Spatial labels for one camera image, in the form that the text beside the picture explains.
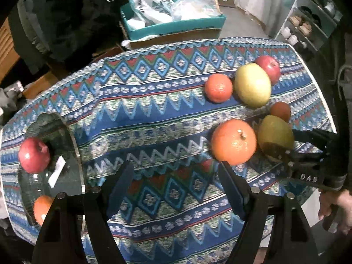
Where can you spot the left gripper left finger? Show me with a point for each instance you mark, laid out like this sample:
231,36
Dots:
60,237

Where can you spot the large orange front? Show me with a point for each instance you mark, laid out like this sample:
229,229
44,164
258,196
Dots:
41,207

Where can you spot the large orange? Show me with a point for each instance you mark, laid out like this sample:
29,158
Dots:
41,207
233,141

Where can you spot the yellow-green mango front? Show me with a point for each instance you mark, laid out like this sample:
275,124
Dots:
274,131

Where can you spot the small tangerine front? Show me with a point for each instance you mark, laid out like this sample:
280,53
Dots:
281,110

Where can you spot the small tangerine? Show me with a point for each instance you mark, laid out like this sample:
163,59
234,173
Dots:
218,88
281,110

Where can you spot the red apple front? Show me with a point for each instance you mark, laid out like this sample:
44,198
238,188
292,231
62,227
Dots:
34,155

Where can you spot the red apple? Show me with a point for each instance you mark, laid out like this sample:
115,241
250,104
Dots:
270,66
34,155

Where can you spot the yellow-green pear back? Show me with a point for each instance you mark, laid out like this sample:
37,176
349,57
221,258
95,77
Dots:
252,85

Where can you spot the red apple back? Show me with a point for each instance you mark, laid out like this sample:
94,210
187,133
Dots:
270,66

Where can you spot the small tangerine back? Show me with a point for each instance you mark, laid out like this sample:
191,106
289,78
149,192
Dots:
218,88

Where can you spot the person's right hand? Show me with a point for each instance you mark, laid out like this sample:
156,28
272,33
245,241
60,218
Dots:
335,210

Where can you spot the dark glass fruit plate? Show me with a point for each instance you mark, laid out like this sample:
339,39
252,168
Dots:
54,132

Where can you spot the patterned blue tablecloth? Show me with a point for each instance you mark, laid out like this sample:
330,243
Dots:
148,106

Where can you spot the shoe rack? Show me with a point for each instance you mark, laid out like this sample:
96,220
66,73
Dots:
309,23

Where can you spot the pile of grey clothes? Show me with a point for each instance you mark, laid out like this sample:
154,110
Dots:
9,100

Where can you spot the wooden drawer box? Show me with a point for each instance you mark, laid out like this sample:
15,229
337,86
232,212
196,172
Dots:
40,85

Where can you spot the wooden louvered wardrobe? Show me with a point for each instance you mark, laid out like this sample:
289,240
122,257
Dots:
8,55

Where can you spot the clear plastic bag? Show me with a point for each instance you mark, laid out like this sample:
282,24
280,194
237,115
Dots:
195,9

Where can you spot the brown cardboard box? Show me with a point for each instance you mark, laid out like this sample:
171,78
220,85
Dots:
151,40

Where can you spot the teal plastic bin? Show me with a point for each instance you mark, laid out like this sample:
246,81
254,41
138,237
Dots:
167,28

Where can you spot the black hanging jacket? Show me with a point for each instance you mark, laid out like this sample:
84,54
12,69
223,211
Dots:
64,34

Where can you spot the white printed rice bag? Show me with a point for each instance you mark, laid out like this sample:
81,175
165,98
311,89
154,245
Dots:
148,2

